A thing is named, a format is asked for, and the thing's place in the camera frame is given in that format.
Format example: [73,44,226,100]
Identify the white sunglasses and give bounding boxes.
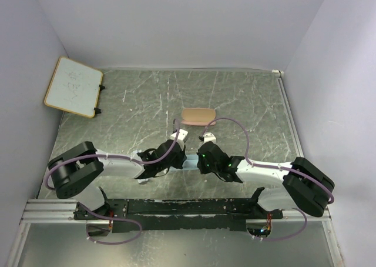
[137,178,150,185]

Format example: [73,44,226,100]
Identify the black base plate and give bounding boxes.
[73,198,284,234]

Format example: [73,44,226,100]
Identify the small whiteboard with orange frame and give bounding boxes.
[44,56,105,118]

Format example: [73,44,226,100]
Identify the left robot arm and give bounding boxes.
[43,139,186,219]

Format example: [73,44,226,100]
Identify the pink glasses case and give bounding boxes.
[182,108,216,126]

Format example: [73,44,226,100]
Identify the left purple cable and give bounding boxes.
[43,118,182,245]

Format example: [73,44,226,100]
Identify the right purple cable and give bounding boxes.
[202,117,336,242]

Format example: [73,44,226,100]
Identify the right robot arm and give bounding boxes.
[197,142,335,219]

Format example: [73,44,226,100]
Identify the light blue cleaning cloth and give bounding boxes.
[170,154,198,171]

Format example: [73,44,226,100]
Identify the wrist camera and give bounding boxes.
[170,129,188,147]
[199,132,216,143]

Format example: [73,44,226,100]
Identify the purple cable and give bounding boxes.
[43,118,182,245]
[202,117,336,242]

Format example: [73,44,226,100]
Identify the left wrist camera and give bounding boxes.
[170,129,188,147]

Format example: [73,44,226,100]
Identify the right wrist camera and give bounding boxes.
[199,132,216,143]

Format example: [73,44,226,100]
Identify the aluminium rail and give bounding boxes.
[21,199,332,224]

